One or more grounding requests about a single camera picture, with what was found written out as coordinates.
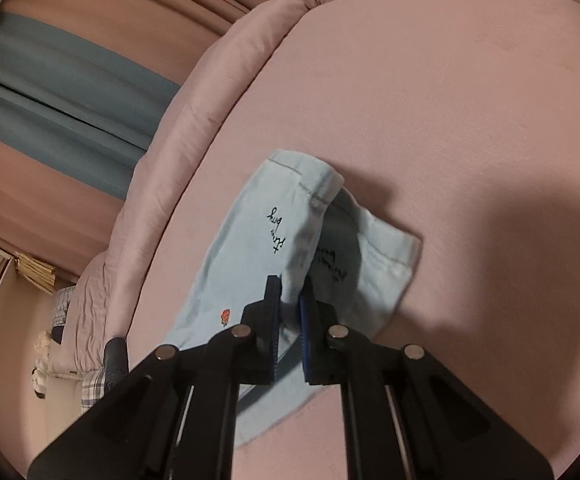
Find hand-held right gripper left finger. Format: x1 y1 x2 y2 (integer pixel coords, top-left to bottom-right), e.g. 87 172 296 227
27 275 283 480

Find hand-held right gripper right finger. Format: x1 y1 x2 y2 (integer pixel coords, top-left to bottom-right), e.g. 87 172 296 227
297 276 556 480

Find light blue pants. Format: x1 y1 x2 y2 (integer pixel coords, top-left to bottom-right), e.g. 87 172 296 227
162 149 423 451

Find plaid pillow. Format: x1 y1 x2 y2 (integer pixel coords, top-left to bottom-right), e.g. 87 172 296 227
52 285 108 408

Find pink duvet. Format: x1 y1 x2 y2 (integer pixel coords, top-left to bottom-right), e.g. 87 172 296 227
44 0 351 381

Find stuffed toy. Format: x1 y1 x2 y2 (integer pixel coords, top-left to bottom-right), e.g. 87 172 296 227
32 330 53 396

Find tan wooden slats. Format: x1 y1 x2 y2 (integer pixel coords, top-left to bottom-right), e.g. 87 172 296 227
14 252 58 295

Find pink bed sheet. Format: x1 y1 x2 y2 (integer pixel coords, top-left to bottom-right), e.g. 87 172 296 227
20 0 580 480

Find blue curtain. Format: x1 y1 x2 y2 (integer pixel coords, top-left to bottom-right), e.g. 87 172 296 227
0 12 181 201

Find pink curtain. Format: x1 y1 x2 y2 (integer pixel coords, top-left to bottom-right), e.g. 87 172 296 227
0 0 271 281

